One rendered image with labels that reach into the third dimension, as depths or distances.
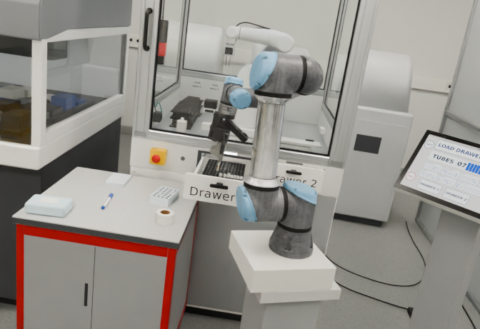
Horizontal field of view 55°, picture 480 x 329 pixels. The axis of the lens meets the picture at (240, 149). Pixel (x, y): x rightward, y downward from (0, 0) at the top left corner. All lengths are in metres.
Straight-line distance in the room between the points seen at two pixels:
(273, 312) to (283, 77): 0.76
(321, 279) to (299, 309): 0.15
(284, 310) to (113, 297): 0.67
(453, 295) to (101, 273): 1.45
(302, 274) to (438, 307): 0.91
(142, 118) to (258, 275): 1.06
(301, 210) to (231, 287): 1.07
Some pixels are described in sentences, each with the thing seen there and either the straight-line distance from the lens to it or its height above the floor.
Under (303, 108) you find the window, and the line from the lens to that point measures 2.13.
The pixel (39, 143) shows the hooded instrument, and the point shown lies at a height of 0.92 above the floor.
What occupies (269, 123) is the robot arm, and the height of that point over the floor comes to 1.27.
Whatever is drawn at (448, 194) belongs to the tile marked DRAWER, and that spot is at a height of 1.00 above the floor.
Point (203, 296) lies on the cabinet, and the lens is 2.52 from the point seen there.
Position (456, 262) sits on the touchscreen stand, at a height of 0.71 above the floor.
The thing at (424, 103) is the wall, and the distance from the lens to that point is 5.60.
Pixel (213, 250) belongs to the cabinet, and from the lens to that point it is 2.38.
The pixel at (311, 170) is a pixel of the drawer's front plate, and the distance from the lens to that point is 2.17.
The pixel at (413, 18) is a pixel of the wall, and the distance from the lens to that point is 5.47.
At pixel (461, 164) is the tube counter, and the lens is 2.07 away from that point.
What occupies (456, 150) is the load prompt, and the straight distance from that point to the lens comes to 2.11.
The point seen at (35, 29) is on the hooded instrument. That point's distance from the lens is 2.05.
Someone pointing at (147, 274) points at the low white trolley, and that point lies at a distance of 1.80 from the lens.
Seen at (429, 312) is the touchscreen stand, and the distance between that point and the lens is 2.29.
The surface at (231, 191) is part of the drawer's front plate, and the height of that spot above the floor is 0.88.
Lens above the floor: 1.57
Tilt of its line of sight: 16 degrees down
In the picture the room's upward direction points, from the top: 8 degrees clockwise
